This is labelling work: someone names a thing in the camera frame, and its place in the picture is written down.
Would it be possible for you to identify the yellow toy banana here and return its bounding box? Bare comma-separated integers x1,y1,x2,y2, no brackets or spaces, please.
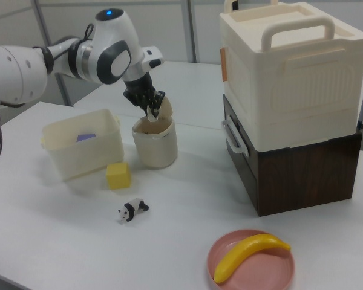
214,233,292,285

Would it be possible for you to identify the cream storage box with handle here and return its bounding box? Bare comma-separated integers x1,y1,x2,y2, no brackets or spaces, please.
218,0,363,149

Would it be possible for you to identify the white paper ball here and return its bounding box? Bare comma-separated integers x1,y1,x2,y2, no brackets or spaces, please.
146,105,160,124

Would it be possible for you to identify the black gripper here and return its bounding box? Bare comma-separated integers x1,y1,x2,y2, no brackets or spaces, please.
122,74,166,118

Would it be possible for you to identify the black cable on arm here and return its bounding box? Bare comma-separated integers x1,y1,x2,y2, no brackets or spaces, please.
32,23,95,75

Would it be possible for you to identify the cream plastic tub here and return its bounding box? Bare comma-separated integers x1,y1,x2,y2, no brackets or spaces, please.
41,109,125,182

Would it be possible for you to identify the white drawer handle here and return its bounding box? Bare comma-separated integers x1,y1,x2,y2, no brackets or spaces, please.
220,117,250,158

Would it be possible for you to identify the yellow cube block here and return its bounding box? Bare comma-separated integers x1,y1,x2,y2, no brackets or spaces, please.
105,161,132,191

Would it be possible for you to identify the panda toy figure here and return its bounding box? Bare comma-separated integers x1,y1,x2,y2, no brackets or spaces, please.
117,197,150,224

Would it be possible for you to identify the purple block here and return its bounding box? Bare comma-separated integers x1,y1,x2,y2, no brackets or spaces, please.
76,132,97,143

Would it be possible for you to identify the dark brown wooden drawer cabinet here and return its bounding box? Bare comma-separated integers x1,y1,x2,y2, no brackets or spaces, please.
223,93,363,218

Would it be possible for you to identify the cream trash can with lid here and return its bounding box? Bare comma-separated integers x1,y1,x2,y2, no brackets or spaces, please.
131,95,179,169

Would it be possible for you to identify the pink plate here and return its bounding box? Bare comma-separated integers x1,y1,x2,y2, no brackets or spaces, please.
207,229,296,290

